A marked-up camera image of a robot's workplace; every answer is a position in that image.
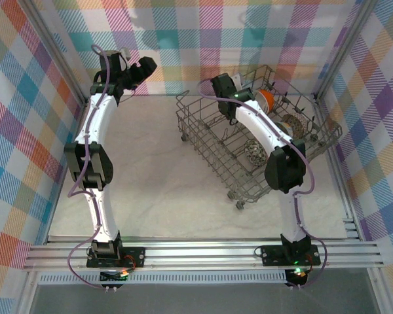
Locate pale cream bowl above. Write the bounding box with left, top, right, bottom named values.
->
left=253, top=88, right=276, bottom=114

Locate brown geometric patterned bowl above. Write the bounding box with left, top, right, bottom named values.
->
left=281, top=113, right=308, bottom=137

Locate grey wire dish rack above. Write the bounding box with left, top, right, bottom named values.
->
left=176, top=64, right=343, bottom=211

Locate small electronics board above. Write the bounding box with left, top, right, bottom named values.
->
left=100, top=270, right=130, bottom=292
left=285, top=266, right=310, bottom=289

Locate aluminium frame post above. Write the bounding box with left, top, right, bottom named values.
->
left=21, top=0, right=88, bottom=107
left=313, top=0, right=379, bottom=101

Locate aluminium side rail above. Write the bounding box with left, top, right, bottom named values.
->
left=314, top=94, right=362, bottom=242

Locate long aluminium mounting rail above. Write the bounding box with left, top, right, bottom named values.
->
left=21, top=237, right=384, bottom=273

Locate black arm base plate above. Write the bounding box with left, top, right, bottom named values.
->
left=86, top=245, right=147, bottom=269
left=261, top=244, right=322, bottom=266

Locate white slotted cable duct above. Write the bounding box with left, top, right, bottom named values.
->
left=37, top=272, right=289, bottom=286

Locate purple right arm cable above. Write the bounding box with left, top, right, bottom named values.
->
left=198, top=80, right=330, bottom=290

